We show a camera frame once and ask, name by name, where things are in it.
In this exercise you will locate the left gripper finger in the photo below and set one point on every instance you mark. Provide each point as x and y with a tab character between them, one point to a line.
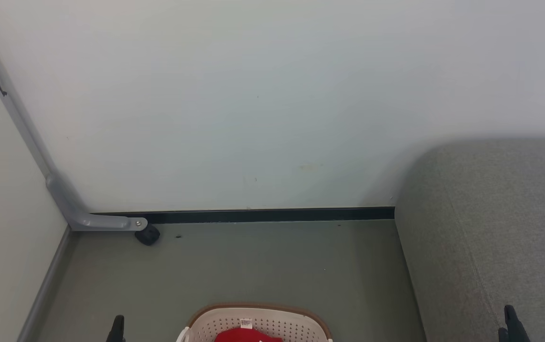
117	330

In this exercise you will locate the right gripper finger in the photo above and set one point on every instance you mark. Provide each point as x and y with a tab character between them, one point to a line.
502	336
513	327

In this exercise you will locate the red garment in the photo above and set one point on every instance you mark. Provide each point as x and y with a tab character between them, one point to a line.
246	337

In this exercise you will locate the grey fabric sofa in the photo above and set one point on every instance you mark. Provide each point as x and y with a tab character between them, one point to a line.
491	228

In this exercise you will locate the black caster wheel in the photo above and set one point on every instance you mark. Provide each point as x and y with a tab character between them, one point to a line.
147	235

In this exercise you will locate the cream perforated laundry basket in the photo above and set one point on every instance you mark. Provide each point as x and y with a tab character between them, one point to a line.
277	324

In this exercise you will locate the grey wall baseboard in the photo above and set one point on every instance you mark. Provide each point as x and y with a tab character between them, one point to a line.
44	285

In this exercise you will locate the grey metal partition post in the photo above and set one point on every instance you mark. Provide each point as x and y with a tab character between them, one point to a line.
66	202

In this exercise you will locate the dark wall baseboard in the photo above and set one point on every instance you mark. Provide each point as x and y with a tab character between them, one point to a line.
253	215

